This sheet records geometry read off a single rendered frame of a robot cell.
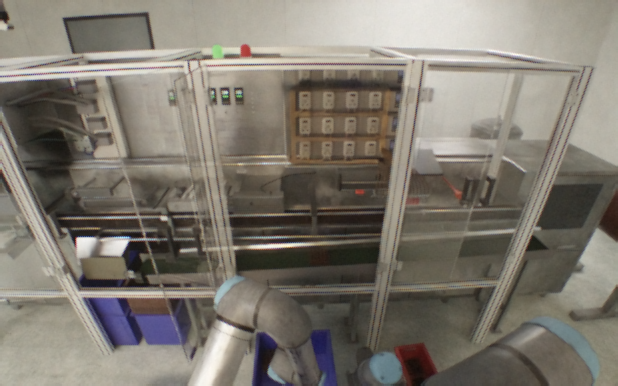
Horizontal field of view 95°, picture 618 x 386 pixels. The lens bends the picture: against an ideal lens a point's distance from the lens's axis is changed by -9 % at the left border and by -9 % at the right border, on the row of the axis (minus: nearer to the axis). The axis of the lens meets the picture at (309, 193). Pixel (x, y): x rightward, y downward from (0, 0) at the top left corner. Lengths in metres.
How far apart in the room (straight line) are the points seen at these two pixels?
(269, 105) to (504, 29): 4.13
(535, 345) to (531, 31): 5.25
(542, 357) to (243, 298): 0.65
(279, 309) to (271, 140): 1.25
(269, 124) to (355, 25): 2.95
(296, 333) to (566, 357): 0.58
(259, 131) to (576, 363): 1.70
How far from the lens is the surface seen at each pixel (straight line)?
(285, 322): 0.86
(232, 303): 0.89
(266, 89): 1.83
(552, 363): 0.56
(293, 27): 4.53
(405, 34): 4.77
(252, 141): 1.92
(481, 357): 0.53
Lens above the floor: 1.89
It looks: 29 degrees down
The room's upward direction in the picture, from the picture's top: straight up
